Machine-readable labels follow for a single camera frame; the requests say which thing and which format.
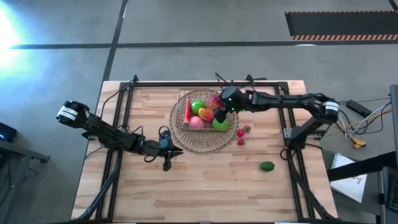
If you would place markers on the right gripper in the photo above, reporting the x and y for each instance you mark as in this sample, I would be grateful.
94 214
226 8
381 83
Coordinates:
237 102

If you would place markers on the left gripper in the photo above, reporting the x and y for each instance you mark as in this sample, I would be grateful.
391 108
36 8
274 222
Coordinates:
155 148

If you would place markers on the green apple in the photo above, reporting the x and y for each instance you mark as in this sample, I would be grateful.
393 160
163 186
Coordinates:
221 125
197 106

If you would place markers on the red yellow mango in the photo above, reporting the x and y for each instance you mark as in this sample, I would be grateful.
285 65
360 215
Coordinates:
206 114

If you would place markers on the red apple with yellow blotches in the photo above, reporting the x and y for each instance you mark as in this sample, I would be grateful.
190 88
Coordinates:
214 102

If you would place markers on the pink peach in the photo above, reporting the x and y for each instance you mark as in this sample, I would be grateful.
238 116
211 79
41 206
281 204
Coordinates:
196 123

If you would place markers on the red strawberry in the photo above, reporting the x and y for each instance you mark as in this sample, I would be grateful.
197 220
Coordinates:
247 128
240 142
240 133

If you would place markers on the watermelon slice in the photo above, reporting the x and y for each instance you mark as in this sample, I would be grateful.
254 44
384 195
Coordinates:
187 113

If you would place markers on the dark green lime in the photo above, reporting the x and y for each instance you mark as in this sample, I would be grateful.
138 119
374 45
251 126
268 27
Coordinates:
267 166

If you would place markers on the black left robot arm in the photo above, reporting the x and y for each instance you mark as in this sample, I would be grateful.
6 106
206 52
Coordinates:
105 135

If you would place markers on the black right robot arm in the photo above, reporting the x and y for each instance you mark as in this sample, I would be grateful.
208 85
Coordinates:
286 100

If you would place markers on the round woven placemat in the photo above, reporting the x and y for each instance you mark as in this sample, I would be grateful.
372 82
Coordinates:
202 143

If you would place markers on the black power adapter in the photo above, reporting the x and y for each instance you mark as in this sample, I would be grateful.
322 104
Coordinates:
359 108

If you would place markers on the white paper sheet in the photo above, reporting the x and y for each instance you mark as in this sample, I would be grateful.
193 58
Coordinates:
349 183

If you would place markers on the black hazard-striped floor mat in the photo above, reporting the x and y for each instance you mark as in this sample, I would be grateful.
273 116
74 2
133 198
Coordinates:
342 23

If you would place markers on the black device with blue light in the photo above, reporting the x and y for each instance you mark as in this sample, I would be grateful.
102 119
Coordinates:
7 132

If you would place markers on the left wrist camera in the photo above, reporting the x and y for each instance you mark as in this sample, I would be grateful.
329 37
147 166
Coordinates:
165 138

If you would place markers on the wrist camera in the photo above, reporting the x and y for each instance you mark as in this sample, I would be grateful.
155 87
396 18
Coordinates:
165 138
229 91

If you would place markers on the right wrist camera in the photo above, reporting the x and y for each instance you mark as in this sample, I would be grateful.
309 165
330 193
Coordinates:
229 91

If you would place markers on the black aluminium table frame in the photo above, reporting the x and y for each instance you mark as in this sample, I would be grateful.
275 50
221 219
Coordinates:
202 84

